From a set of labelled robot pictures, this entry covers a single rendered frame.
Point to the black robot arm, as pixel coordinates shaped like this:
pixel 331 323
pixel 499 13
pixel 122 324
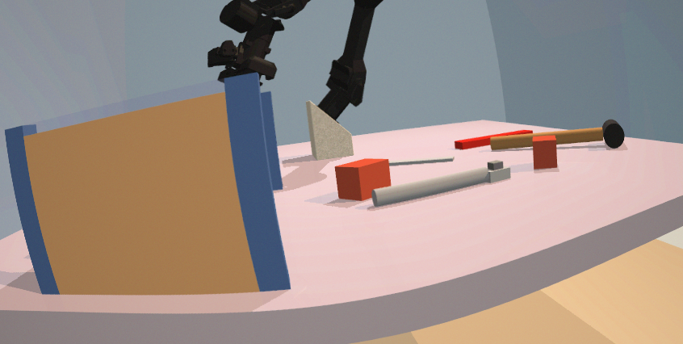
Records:
pixel 348 72

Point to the wooden-handled black mallet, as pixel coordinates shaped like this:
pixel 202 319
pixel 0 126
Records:
pixel 611 131

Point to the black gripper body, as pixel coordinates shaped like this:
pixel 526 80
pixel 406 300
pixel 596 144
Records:
pixel 253 61

